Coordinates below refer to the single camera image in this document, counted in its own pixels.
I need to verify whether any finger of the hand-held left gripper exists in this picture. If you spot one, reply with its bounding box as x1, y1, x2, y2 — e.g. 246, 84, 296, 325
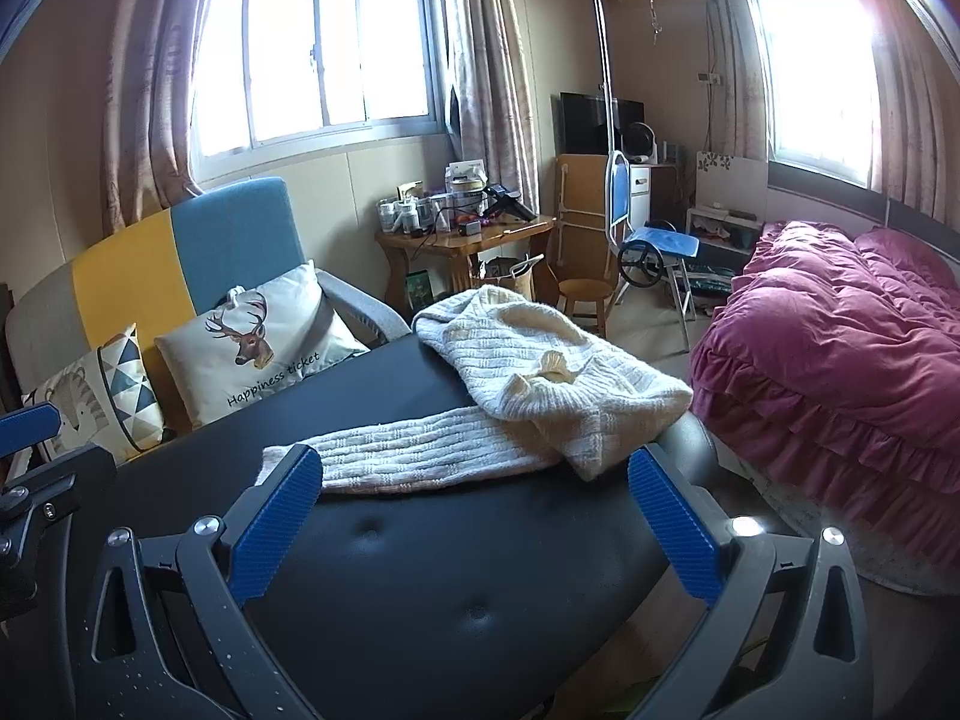
0, 403, 62, 458

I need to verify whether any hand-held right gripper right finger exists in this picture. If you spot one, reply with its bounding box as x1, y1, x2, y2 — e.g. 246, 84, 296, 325
628, 444, 875, 720

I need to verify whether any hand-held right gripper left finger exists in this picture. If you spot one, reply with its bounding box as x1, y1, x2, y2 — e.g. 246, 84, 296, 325
64, 444, 323, 720

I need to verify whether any white knit sweater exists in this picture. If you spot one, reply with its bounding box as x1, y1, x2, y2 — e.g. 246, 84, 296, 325
259, 286, 695, 496

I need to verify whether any striped animal print pillow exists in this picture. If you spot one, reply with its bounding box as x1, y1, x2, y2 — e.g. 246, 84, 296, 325
21, 322, 166, 466

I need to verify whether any deer print pillow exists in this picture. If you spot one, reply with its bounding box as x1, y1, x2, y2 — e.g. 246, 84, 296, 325
154, 260, 370, 430

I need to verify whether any light round rug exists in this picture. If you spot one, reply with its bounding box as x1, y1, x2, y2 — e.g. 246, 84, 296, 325
750, 465, 960, 601

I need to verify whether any pink bed quilt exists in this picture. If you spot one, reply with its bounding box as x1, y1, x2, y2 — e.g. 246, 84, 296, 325
690, 220, 960, 586

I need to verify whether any round wooden stool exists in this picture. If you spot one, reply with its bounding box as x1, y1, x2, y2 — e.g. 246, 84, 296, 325
556, 279, 612, 338

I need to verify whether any grey yellow blue sofa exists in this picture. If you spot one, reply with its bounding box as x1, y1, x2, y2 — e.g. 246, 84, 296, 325
4, 176, 412, 466

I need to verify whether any blue folding chair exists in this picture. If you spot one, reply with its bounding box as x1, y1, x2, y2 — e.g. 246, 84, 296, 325
604, 150, 702, 353

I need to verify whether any paper shopping bag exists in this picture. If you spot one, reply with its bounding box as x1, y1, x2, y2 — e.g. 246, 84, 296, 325
480, 255, 545, 302

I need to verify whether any clutter of desk bottles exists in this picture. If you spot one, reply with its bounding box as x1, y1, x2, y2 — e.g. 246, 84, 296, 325
379, 161, 537, 237

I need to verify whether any white drawer cabinet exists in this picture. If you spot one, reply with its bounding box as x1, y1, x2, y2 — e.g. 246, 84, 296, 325
628, 163, 676, 230

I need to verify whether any wooden desk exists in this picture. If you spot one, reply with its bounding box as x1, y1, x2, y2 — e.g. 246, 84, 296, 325
375, 214, 556, 316

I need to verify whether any pink bed pillow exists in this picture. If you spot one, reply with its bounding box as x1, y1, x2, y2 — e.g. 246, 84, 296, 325
855, 229, 955, 295

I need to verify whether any wooden cabinet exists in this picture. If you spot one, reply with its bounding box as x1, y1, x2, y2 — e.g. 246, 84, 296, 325
555, 154, 623, 293

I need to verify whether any white flower decal shelf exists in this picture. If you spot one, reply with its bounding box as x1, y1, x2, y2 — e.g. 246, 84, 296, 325
686, 150, 767, 254

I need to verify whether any patterned window curtain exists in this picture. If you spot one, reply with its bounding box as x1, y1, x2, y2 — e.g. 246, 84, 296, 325
840, 0, 960, 218
705, 0, 773, 162
439, 0, 541, 218
101, 0, 233, 233

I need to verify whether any dark bed headboard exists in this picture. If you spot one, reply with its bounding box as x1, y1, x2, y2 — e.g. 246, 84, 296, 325
765, 161, 960, 260

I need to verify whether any small desk fan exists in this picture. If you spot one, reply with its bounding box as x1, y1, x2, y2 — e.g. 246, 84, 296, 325
628, 122, 662, 163

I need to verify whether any black flat television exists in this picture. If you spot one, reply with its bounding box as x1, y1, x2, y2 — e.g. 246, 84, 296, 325
560, 92, 644, 156

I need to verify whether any large barred window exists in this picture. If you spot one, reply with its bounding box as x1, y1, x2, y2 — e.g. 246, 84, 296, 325
191, 0, 451, 158

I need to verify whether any small bright window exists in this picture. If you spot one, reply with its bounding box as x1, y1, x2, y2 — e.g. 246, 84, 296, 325
750, 0, 882, 181

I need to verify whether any metal drip stand pole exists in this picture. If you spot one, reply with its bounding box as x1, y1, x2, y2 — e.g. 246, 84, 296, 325
592, 0, 646, 158

